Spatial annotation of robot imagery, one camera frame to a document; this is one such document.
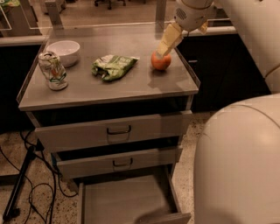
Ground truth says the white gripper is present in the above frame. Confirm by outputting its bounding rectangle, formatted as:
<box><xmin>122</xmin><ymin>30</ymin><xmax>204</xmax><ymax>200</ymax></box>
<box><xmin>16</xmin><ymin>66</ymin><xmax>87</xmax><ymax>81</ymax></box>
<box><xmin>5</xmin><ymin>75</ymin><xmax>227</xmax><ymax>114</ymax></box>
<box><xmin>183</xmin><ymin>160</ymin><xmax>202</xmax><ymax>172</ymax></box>
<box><xmin>156</xmin><ymin>0</ymin><xmax>214</xmax><ymax>57</ymax></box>

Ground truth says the orange fruit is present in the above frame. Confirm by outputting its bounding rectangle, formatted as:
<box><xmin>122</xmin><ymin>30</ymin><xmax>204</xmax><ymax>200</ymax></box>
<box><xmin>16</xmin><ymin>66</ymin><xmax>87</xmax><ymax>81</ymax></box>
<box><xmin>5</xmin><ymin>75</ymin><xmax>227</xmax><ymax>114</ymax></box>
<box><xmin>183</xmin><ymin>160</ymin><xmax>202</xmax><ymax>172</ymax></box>
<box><xmin>150</xmin><ymin>52</ymin><xmax>172</xmax><ymax>71</ymax></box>

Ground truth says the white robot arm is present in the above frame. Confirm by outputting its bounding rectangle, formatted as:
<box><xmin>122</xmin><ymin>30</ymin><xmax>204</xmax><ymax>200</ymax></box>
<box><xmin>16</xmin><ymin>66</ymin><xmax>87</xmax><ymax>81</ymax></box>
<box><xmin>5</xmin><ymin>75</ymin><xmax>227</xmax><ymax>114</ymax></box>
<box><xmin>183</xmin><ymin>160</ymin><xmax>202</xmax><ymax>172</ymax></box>
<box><xmin>157</xmin><ymin>0</ymin><xmax>280</xmax><ymax>224</ymax></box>

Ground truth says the top drawer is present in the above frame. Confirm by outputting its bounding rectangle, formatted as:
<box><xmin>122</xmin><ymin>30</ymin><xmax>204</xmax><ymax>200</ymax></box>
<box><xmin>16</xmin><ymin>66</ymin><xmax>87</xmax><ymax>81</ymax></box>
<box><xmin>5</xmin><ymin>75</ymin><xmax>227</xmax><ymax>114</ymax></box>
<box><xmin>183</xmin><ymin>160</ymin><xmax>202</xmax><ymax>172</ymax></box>
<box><xmin>35</xmin><ymin>110</ymin><xmax>192</xmax><ymax>152</ymax></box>

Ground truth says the drawer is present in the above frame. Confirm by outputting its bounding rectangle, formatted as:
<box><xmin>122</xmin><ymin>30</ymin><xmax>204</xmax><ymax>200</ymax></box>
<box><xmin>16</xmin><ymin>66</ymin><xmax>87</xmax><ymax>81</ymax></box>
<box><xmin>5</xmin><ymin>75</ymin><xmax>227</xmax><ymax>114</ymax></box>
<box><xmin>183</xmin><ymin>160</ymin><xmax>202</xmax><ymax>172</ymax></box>
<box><xmin>57</xmin><ymin>146</ymin><xmax>182</xmax><ymax>179</ymax></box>
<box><xmin>35</xmin><ymin>110</ymin><xmax>192</xmax><ymax>152</ymax></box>
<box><xmin>77</xmin><ymin>167</ymin><xmax>191</xmax><ymax>224</ymax></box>

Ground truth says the grey metal drawer cabinet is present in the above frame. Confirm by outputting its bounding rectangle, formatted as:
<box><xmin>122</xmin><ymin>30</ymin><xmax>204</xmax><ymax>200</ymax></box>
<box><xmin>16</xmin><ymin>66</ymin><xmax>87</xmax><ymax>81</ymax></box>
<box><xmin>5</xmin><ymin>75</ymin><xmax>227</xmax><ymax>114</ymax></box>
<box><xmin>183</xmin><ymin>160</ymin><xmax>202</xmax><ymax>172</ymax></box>
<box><xmin>16</xmin><ymin>23</ymin><xmax>201</xmax><ymax>224</ymax></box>

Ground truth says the bottom drawer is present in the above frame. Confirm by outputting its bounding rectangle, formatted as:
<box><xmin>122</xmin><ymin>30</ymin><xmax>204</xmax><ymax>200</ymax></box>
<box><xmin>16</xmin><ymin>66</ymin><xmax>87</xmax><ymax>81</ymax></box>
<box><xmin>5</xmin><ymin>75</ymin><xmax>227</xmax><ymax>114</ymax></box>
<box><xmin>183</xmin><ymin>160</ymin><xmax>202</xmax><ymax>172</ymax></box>
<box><xmin>77</xmin><ymin>167</ymin><xmax>191</xmax><ymax>224</ymax></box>

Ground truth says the middle drawer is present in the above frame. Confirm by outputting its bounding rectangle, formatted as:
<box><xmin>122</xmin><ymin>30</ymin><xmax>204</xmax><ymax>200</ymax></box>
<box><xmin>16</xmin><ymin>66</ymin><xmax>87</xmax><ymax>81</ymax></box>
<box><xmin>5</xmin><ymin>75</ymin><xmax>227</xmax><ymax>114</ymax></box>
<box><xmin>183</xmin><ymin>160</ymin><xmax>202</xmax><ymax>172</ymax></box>
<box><xmin>57</xmin><ymin>146</ymin><xmax>182</xmax><ymax>179</ymax></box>

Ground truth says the green chip bag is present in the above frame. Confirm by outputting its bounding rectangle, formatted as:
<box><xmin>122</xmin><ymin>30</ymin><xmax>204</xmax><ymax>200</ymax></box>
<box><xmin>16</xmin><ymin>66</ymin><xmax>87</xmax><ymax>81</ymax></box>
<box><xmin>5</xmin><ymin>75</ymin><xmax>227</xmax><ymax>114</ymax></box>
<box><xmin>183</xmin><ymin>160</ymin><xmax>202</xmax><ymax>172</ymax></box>
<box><xmin>91</xmin><ymin>54</ymin><xmax>138</xmax><ymax>82</ymax></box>

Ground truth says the black office chair base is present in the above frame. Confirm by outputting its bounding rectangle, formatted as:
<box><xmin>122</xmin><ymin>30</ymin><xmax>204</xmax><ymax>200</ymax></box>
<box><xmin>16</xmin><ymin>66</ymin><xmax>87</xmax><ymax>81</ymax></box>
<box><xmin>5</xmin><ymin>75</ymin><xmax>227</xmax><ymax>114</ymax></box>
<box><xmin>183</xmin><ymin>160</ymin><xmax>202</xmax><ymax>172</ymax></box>
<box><xmin>94</xmin><ymin>0</ymin><xmax>126</xmax><ymax>10</ymax></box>

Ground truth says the white ceramic bowl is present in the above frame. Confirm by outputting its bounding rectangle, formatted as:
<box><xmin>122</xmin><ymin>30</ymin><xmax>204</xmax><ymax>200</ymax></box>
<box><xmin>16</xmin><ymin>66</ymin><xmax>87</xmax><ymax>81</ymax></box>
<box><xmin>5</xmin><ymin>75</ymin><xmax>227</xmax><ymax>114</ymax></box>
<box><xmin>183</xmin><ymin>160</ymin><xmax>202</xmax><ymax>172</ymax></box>
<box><xmin>46</xmin><ymin>40</ymin><xmax>81</xmax><ymax>67</ymax></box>

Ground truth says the crushed soda can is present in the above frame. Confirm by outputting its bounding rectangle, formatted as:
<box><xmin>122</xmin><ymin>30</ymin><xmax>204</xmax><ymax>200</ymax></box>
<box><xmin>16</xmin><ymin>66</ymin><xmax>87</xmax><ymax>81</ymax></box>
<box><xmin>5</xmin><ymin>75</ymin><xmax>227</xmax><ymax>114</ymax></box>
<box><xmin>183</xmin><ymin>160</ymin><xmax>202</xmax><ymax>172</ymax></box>
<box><xmin>38</xmin><ymin>51</ymin><xmax>68</xmax><ymax>91</ymax></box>

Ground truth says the black floor stand bar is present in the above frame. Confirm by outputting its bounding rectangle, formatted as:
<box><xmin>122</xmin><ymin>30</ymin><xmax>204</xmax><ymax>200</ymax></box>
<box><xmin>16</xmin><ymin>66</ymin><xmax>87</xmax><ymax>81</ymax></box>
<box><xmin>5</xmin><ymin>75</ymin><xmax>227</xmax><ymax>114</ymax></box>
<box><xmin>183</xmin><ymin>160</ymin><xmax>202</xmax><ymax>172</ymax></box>
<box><xmin>3</xmin><ymin>146</ymin><xmax>34</xmax><ymax>221</ymax></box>

